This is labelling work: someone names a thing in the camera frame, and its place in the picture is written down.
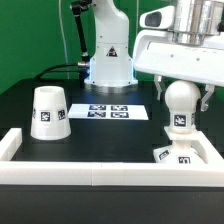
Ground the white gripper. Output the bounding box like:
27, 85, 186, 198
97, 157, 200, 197
133, 30, 224, 112

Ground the white lamp bulb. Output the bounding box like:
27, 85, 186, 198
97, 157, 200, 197
165, 80, 201, 133

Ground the white lamp base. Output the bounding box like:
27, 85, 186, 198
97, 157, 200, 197
152, 125, 206, 165

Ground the white lamp shade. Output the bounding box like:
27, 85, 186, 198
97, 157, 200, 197
31, 86, 71, 140

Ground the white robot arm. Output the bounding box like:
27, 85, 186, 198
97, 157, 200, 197
70, 0, 224, 111

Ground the white marker sheet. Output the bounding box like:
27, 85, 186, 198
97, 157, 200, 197
68, 104, 148, 120

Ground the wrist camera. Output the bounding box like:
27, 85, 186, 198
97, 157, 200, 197
139, 6, 175, 30

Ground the black cable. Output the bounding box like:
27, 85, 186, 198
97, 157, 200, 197
34, 63, 88, 81

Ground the white U-shaped fence frame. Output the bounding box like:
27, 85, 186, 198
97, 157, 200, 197
0, 128, 224, 187

